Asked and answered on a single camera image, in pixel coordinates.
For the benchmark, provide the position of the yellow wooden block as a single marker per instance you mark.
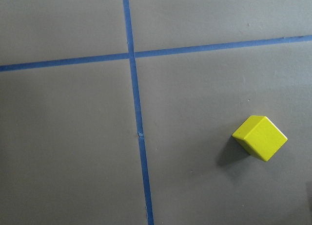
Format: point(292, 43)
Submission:
point(260, 137)

